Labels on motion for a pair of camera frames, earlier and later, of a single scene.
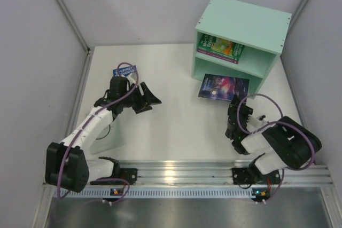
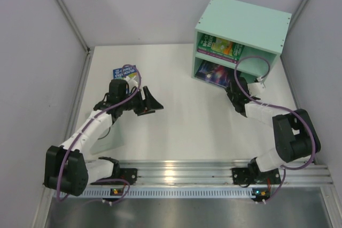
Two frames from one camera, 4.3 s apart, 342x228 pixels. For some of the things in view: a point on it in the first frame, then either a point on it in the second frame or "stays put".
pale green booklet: [112, 137] stays put
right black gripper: [239, 113] → [232, 92]
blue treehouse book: [124, 71] stays put
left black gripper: [139, 100] stays put
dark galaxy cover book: [222, 87] → [217, 74]
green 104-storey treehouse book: [220, 46] stays put
